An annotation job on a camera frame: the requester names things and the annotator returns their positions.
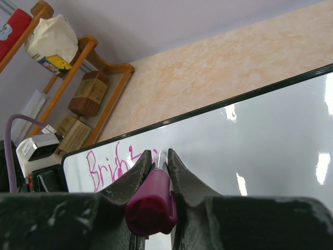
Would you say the orange wooden shelf rack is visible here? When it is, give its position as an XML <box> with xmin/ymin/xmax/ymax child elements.
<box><xmin>1</xmin><ymin>1</ymin><xmax>135</xmax><ymax>147</ymax></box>

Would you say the white whiteboard black frame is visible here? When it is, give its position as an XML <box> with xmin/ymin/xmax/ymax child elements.
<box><xmin>61</xmin><ymin>64</ymin><xmax>333</xmax><ymax>250</ymax></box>

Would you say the red white toothpaste box upper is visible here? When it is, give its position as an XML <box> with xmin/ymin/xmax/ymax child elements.
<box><xmin>1</xmin><ymin>9</ymin><xmax>32</xmax><ymax>60</ymax></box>

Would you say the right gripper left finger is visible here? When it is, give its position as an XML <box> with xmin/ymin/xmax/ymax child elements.
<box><xmin>1</xmin><ymin>150</ymin><xmax>152</xmax><ymax>249</ymax></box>

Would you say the pink capped whiteboard marker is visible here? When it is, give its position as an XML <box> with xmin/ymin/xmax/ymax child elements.
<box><xmin>125</xmin><ymin>152</ymin><xmax>178</xmax><ymax>236</ymax></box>

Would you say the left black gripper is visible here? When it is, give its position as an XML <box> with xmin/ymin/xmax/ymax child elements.
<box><xmin>27</xmin><ymin>164</ymin><xmax>65</xmax><ymax>192</ymax></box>

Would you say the clear plastic box on shelf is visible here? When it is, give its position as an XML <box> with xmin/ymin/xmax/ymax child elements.
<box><xmin>11</xmin><ymin>90</ymin><xmax>48</xmax><ymax>146</ymax></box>

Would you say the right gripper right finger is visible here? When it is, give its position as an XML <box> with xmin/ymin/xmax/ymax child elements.
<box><xmin>168</xmin><ymin>149</ymin><xmax>332</xmax><ymax>249</ymax></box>

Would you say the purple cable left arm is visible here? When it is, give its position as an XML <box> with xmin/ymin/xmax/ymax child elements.
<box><xmin>4</xmin><ymin>114</ymin><xmax>57</xmax><ymax>194</ymax></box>

